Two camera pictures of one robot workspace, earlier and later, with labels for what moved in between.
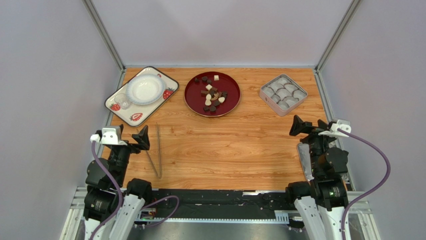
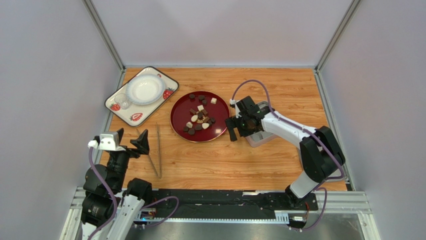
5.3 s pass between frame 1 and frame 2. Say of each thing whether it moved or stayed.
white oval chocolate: moved
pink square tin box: moved
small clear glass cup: stayed
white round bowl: stayed
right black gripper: moved
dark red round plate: moved
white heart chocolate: moved
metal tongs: stayed
